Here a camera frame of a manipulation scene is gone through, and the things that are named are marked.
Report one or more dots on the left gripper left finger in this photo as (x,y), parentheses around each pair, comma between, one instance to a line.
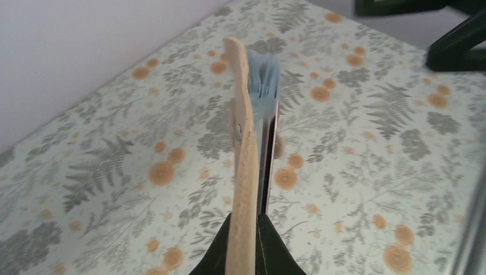
(213,262)

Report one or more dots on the floral patterned table mat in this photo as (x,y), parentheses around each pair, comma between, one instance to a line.
(372,170)

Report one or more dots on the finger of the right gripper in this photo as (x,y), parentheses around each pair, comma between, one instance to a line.
(398,7)
(455,51)

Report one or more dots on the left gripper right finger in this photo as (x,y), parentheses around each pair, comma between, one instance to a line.
(272,255)

